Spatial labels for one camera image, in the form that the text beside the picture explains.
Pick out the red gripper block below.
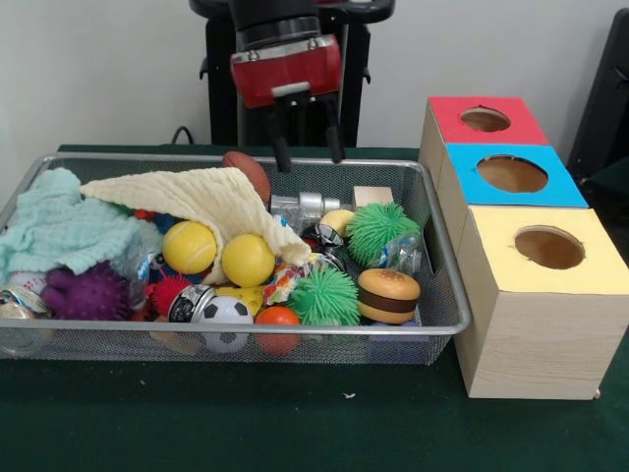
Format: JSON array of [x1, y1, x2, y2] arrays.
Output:
[[230, 33, 345, 173]]

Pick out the yellow duck toy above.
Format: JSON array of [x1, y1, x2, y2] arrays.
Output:
[[318, 208, 356, 240]]

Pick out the cream waffle cloth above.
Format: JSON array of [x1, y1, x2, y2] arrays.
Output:
[[80, 166, 314, 286]]

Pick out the shallow silver mesh bin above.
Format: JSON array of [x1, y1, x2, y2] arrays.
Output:
[[0, 151, 472, 366]]

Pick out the wooden box with three holes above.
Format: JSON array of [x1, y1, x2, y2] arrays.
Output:
[[418, 95, 629, 400]]

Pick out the brown toy football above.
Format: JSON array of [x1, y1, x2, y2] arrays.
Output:
[[221, 150, 272, 203]]

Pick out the green spiky rubber ball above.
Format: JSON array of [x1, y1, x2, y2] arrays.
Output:
[[287, 265, 361, 326], [346, 201, 423, 263]]

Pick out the yellow smiley ball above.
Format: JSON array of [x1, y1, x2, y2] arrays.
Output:
[[221, 233, 276, 289]]

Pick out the yellow tennis ball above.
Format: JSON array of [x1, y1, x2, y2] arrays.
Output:
[[161, 220, 218, 275]]

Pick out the toy hamburger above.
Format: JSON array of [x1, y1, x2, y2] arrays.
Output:
[[357, 267, 423, 325]]

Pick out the orange red ball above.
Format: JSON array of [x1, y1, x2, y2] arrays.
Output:
[[254, 305, 302, 356]]

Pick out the black white soccer ball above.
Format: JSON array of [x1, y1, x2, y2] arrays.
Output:
[[196, 294, 256, 354]]

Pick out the mint green waffle cloth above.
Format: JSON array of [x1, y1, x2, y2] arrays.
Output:
[[0, 166, 163, 282]]

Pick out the black chair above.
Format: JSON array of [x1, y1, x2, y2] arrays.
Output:
[[567, 8, 629, 183]]

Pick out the dark green side table cloth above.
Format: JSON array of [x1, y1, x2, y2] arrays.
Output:
[[577, 155, 629, 269]]

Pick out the black looped cable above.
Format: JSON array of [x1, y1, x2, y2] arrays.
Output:
[[169, 125, 198, 147]]

